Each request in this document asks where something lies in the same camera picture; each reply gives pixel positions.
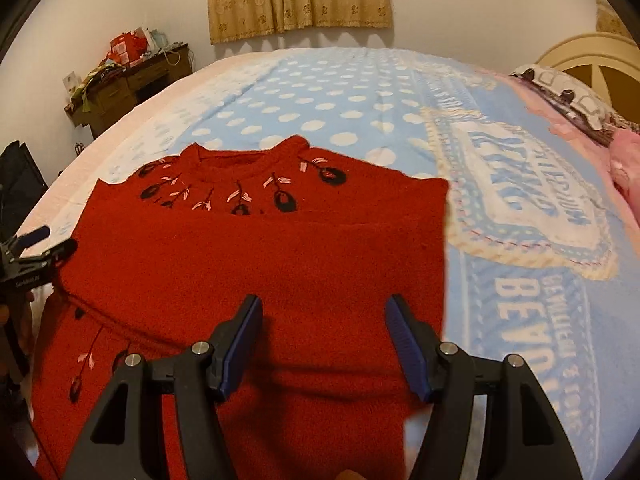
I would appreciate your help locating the beige flowered curtain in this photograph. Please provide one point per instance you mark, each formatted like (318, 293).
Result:
(612, 22)

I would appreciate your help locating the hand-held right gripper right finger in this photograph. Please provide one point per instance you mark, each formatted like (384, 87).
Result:
(405, 345)

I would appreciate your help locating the pink pillow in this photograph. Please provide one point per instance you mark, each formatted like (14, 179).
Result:
(627, 165)

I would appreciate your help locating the black and white patterned pillow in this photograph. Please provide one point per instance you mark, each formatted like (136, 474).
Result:
(565, 90)

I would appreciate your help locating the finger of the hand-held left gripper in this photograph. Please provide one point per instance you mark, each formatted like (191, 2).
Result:
(55, 255)
(32, 237)

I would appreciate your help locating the bed with dotted sheet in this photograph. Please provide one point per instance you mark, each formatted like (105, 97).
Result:
(350, 105)

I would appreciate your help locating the colourful cloth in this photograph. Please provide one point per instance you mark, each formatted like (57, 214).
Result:
(97, 80)

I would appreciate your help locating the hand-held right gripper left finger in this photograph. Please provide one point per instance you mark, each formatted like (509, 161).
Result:
(242, 345)

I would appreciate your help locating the pink dotted bedsheet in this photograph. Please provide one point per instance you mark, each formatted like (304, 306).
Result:
(165, 100)

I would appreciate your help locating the white card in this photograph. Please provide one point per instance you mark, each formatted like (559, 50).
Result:
(71, 82)

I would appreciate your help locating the brown wooden desk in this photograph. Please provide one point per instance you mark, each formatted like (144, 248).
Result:
(120, 90)

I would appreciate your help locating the beige window curtain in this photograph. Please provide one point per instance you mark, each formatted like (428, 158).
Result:
(300, 0)

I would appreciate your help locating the red embroidered sweater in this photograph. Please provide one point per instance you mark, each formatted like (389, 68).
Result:
(250, 255)

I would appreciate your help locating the cream and brown bed headboard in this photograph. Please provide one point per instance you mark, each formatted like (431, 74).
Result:
(575, 52)

